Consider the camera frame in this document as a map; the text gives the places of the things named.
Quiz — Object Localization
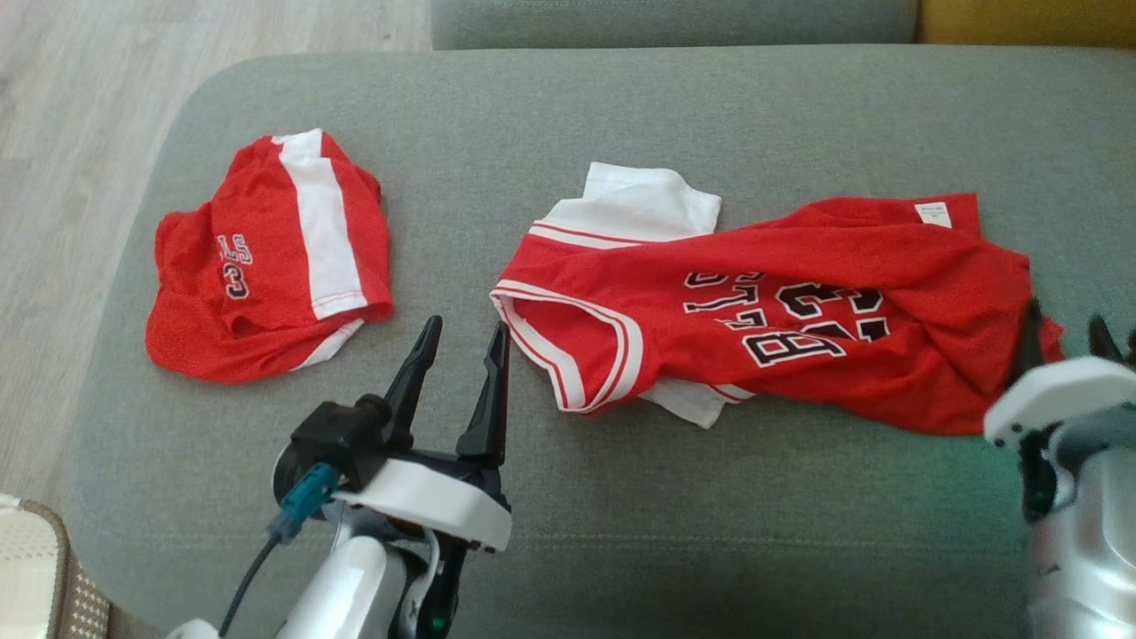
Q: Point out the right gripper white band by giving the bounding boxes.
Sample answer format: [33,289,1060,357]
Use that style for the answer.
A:
[983,297,1136,449]

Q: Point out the large grey sofa seat cushion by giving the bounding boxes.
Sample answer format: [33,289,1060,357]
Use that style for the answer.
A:
[60,44,1136,639]

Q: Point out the beige woven basket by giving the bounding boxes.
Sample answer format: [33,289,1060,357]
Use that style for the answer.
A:
[0,494,112,639]

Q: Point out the yellow sofa cushion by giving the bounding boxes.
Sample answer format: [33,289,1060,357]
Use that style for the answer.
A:
[914,0,1136,50]

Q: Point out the red basketball jersey white sleeves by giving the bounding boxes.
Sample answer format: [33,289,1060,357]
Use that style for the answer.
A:
[490,162,1066,436]

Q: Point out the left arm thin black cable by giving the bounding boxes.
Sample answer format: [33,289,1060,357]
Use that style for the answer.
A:
[219,532,285,638]

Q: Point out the red shorts with white stripes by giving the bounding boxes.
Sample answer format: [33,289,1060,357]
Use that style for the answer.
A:
[145,129,394,384]

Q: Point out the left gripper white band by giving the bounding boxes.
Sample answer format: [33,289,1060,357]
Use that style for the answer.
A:
[333,315,514,553]

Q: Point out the small grey sofa cushion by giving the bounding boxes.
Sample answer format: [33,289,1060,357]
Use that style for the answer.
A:
[430,0,919,51]

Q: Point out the left blue cable connector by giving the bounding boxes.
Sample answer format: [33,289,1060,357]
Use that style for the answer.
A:
[268,461,341,544]

